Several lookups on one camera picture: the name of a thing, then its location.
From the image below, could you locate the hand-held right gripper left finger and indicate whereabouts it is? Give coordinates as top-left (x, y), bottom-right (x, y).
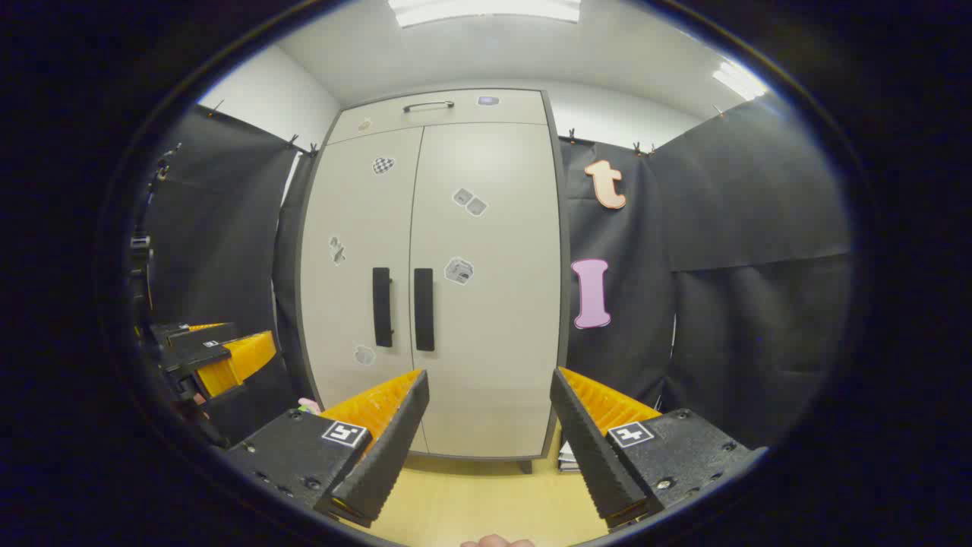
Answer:
top-left (226, 369), bottom-right (431, 529)

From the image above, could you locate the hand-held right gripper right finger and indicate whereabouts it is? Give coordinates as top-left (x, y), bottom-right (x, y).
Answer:
top-left (550, 367), bottom-right (768, 533)

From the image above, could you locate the grey cabinet door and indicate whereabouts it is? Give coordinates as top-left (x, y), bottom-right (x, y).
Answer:
top-left (410, 122), bottom-right (566, 459)
top-left (301, 127), bottom-right (424, 455)

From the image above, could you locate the black door handle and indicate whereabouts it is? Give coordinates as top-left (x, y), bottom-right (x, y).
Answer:
top-left (372, 267), bottom-right (394, 348)
top-left (413, 268), bottom-right (435, 352)

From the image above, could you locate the grey double-door shoe cabinet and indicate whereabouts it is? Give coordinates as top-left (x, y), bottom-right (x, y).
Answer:
top-left (295, 88), bottom-right (572, 473)

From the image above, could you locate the grey cabinet drawer front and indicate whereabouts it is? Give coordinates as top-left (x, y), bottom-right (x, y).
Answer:
top-left (328, 90), bottom-right (548, 145)

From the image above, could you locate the black backdrop cloth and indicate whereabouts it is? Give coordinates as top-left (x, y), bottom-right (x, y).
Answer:
top-left (140, 95), bottom-right (855, 457)

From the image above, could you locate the short ceiling light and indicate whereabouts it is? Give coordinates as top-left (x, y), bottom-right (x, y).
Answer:
top-left (712, 61), bottom-right (768, 101)

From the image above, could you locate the long ceiling light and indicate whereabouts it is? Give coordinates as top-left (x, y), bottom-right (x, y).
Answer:
top-left (387, 0), bottom-right (582, 28)

